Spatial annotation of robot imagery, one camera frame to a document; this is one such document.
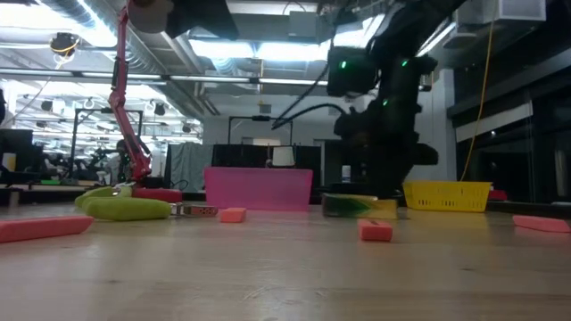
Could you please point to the grey hanging cloth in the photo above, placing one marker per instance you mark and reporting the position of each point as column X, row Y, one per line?
column 189, row 165

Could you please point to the pink plastic bin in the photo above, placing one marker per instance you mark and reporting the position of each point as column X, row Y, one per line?
column 259, row 189

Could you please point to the fluorescent ceiling light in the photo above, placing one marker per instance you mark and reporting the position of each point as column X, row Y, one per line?
column 267, row 50

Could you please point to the yellow green crayon box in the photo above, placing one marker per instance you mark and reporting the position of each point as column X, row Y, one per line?
column 357, row 206

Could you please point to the small red box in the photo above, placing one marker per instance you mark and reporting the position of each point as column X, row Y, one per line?
column 498, row 195

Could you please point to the white lampshade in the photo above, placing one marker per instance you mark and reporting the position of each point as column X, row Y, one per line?
column 283, row 157

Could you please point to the yellow plastic basket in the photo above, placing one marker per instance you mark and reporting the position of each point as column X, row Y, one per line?
column 446, row 196

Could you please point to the red desk lamp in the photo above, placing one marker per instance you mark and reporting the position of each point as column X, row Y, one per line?
column 119, row 89

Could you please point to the person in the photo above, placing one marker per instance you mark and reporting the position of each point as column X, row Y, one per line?
column 117, row 165

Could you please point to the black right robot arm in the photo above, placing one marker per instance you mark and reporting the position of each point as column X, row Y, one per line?
column 401, row 35

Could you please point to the orange rubber eraser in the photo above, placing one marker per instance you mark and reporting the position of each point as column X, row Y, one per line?
column 40, row 228
column 542, row 224
column 233, row 215
column 374, row 231

